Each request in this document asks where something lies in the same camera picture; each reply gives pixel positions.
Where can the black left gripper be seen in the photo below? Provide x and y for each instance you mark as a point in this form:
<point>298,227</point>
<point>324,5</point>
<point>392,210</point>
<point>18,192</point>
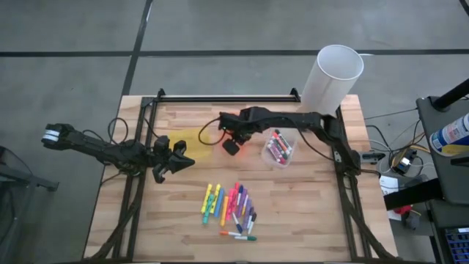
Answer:
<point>163,161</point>

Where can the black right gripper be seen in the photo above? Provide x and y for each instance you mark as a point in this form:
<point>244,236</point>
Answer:
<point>242,121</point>

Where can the purple dry erase marker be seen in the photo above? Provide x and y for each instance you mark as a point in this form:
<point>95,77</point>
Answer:
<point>273,146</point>

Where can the red dry erase marker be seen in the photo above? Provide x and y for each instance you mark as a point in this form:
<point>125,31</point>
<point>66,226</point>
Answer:
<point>280,144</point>

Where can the pink dry erase marker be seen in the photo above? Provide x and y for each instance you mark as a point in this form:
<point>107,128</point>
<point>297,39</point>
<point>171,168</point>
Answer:
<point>277,155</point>

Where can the green dry erase marker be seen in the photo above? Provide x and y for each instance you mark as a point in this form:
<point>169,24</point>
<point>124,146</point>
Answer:
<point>286,144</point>

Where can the blue highlighter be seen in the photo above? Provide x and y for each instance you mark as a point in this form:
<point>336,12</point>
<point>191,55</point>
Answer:
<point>219,205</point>

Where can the coral red highlighter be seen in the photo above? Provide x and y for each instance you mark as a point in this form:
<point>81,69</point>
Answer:
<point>234,188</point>

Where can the purple highlighter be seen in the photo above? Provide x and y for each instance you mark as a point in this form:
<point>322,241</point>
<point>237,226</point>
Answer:
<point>246,216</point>
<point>242,205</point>

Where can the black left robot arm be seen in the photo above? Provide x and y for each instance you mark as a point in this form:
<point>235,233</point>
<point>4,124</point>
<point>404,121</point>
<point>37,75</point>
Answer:
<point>91,146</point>

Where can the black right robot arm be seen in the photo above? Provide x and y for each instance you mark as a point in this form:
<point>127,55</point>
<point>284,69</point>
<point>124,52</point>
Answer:
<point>311,119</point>

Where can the yellow translucent plastic bin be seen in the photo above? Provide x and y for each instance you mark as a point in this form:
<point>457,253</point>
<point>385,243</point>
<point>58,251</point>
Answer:
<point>190,141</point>

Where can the teal highlighter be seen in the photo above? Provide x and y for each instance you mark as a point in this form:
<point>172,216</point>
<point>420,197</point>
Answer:
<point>207,216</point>

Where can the clear plastic bin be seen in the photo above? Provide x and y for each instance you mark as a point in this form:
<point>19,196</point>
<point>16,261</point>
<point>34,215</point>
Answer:
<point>293,157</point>

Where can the orange yellow highlighter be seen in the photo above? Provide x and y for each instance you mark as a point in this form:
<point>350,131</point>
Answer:
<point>224,214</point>

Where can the purple cap white marker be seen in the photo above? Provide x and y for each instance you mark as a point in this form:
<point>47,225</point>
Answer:
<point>250,212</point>

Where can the black cap white marker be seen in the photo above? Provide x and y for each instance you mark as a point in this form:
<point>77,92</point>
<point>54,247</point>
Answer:
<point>253,217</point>

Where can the white shade wooden base lamp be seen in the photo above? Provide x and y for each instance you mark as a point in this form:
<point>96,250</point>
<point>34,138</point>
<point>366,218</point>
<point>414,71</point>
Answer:
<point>337,80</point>

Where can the white paper sheet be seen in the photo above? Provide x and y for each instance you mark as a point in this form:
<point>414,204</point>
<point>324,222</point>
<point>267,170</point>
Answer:
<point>388,183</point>

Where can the small blue grey power device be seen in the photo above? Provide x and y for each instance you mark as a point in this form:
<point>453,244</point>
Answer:
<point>403,164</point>

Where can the small red object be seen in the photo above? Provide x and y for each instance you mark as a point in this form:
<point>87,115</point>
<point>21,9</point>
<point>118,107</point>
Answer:
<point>403,210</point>

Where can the blue white spray can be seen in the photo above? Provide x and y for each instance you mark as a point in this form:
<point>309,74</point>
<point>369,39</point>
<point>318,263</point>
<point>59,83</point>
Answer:
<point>452,133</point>

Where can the black equipment stand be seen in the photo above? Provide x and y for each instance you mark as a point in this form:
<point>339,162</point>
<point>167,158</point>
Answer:
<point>450,176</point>

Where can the backlit computer keyboard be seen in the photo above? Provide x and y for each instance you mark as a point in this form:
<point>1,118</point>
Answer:
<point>458,245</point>

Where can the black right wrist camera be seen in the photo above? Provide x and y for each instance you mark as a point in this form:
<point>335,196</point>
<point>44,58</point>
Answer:
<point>231,147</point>

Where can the black metal chair frame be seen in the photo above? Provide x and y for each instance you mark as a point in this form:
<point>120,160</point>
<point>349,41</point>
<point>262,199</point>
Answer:
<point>22,179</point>

